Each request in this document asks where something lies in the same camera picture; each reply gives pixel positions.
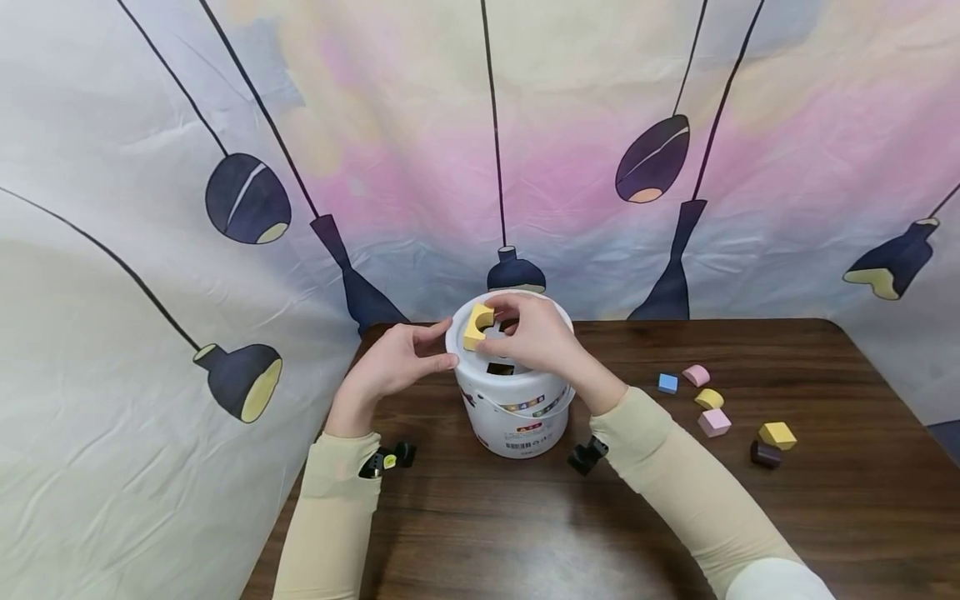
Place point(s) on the person's left hand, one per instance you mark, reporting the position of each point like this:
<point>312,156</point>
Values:
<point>386,365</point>

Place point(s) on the person's right hand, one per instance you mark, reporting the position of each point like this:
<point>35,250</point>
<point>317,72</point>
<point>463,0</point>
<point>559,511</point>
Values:
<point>541,338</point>

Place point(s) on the yellow arch block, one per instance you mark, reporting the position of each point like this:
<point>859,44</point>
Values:
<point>477,326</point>

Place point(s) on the white shape sorter bucket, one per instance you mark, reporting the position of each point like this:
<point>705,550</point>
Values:
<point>517,408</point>

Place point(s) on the person's right forearm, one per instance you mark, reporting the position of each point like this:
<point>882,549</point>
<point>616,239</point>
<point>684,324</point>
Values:
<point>690,492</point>

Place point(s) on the person's left forearm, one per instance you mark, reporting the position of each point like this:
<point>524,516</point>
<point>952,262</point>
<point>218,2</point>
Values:
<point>337,500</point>

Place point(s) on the blue cube block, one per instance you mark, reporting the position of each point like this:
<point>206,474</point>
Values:
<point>667,383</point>

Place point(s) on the pink rounded block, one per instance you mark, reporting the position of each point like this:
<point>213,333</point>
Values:
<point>697,375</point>

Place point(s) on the yellow rounded block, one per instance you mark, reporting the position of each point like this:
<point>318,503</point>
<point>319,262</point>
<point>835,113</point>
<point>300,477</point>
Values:
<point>709,399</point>

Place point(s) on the pink cube block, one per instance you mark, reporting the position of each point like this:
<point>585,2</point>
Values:
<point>714,422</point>

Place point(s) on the dark brown cylinder block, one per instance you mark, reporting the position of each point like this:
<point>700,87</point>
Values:
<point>765,454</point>

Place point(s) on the yellow cube block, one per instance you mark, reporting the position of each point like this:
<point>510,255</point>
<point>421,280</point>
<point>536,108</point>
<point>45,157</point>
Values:
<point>778,435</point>

